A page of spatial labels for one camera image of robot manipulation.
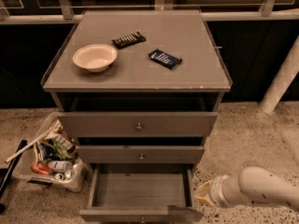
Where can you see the robot gripper body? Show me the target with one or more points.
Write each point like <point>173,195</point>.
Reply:
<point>217,190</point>

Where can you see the grey bottom drawer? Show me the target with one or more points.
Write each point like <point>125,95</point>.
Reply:
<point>141,193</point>

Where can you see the grey drawer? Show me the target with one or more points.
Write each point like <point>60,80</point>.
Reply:
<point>140,154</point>
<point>137,124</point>
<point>141,193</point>

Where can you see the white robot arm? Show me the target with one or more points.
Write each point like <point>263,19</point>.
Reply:
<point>252,186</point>

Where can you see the grey middle drawer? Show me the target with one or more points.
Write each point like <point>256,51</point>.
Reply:
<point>140,154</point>

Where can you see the grey drawer cabinet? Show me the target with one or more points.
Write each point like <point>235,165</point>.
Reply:
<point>135,83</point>

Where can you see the grey top drawer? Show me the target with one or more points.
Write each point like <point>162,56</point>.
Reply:
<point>137,124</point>

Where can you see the blue snack packet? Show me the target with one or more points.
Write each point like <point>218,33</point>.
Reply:
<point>164,59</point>

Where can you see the green snack bag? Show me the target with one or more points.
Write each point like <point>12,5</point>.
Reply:
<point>65,149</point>

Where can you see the silver can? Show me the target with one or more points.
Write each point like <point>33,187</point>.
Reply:
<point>59,166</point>

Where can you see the clear plastic bin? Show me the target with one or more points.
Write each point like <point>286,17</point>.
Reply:
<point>52,158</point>

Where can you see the white stick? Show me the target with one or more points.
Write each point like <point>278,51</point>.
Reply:
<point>19,152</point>

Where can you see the red can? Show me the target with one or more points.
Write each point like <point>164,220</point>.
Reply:
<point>41,168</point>

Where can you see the dark striped snack bar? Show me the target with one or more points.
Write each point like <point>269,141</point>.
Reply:
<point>128,40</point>

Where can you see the white paper bowl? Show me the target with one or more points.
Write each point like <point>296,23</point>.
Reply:
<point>95,58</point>

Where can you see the black bar on floor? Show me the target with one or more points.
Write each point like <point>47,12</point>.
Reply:
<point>6,171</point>

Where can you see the white diagonal post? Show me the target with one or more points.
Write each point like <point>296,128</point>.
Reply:
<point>283,79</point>

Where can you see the white window frame rail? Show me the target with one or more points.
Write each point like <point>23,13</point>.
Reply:
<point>69,11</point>

